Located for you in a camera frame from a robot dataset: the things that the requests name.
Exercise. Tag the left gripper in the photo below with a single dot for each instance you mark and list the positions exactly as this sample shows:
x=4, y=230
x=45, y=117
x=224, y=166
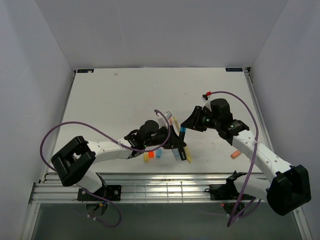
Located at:
x=174, y=141

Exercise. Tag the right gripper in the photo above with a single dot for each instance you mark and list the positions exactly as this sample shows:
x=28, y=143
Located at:
x=193, y=121

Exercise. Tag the black marker orange cap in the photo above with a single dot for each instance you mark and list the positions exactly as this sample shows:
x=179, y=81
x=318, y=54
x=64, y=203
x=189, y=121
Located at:
x=182, y=153

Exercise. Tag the light blue highlighter marker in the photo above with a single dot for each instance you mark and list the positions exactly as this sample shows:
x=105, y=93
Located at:
x=176, y=154

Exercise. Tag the black marker blue cap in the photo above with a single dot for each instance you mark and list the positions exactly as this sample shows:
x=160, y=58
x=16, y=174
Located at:
x=182, y=133

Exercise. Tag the yellow marker edge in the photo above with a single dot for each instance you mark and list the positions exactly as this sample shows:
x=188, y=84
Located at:
x=187, y=154

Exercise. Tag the yellow thin highlighter pen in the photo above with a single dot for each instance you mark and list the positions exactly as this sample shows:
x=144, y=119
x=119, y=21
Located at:
x=176, y=124

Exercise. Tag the light blue marker cap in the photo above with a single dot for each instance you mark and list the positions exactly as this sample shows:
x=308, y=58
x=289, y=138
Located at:
x=158, y=153

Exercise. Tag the yellow marker cap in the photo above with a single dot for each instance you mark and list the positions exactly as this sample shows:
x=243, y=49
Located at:
x=145, y=157

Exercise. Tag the peach cap clear highlighter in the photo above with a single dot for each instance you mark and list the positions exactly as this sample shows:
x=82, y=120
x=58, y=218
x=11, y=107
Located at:
x=235, y=154

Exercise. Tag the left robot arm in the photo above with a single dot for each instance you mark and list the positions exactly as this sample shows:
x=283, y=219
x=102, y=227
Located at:
x=72, y=162

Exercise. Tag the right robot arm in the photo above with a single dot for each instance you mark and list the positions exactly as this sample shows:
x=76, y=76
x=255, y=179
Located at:
x=286, y=187

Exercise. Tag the right blue corner label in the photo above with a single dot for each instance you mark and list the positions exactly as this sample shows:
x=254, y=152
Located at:
x=233, y=69

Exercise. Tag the blue corner label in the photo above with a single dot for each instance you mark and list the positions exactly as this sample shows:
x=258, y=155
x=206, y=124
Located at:
x=85, y=71
x=233, y=69

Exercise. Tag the left blue corner label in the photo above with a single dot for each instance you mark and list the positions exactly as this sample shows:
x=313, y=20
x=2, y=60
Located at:
x=85, y=71

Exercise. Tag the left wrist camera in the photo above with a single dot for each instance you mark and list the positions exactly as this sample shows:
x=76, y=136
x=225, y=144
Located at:
x=162, y=121

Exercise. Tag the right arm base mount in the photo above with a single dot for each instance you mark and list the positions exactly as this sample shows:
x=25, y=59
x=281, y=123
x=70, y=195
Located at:
x=221, y=192

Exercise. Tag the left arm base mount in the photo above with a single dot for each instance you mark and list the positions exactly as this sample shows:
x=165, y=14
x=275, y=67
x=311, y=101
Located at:
x=109, y=192

